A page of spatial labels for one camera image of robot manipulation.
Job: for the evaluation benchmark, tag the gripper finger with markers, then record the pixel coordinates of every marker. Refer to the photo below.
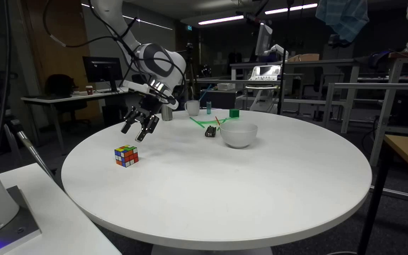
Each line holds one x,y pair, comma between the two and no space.
129,119
149,128

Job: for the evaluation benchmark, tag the black monitor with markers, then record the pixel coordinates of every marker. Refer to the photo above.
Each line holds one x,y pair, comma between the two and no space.
102,69

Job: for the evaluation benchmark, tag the small teal bottle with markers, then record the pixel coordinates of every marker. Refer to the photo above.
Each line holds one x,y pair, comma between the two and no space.
209,108

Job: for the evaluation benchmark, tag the green cube block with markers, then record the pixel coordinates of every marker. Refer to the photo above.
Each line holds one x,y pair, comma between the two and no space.
234,113

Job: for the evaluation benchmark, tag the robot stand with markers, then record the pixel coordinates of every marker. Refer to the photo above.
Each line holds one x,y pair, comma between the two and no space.
58,216

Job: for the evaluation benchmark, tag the multicoloured puzzle cube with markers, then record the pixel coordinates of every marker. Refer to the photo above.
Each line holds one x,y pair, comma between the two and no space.
126,156

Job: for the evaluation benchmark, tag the cardboard box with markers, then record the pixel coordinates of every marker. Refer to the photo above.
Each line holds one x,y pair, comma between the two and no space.
305,57

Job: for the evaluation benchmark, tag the white mug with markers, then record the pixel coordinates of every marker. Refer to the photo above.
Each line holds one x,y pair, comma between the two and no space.
192,108

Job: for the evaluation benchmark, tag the black office chair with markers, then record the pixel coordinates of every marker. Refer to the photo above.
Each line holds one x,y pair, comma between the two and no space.
59,85

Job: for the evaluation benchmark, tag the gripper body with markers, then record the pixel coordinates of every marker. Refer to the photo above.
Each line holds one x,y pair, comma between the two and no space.
149,105

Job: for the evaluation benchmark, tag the camera on tripod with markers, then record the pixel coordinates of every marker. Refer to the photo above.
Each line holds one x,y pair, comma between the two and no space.
20,134
190,67

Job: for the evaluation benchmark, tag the orange stick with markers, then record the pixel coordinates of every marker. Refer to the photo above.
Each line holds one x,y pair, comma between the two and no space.
217,121

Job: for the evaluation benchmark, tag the grey metal frame table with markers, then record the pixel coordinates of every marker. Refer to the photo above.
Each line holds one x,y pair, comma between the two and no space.
384,106
296,64

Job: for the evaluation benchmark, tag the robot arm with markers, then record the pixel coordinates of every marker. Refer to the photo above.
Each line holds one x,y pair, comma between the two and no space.
161,62

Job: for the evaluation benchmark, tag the silver metal cup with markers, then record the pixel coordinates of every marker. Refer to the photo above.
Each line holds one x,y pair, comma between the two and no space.
166,112

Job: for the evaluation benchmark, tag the red paper cup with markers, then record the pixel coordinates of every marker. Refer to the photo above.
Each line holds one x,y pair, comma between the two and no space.
89,90

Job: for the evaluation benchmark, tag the green straw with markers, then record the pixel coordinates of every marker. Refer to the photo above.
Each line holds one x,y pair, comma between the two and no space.
197,122
211,122

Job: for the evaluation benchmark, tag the blue cloth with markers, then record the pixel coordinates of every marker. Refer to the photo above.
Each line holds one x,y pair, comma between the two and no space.
344,17

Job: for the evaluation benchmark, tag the white medical cart with screen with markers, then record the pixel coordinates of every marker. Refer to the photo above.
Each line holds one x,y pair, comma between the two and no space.
265,72

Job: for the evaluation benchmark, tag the small black clip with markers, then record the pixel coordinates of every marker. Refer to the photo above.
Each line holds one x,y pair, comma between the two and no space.
210,131

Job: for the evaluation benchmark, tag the grey desk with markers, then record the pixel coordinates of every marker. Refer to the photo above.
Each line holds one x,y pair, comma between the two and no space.
66,97

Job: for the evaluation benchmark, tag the black stand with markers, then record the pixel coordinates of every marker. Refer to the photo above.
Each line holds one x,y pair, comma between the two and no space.
283,63

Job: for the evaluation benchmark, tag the white bowl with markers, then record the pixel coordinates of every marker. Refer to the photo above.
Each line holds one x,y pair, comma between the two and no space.
238,135

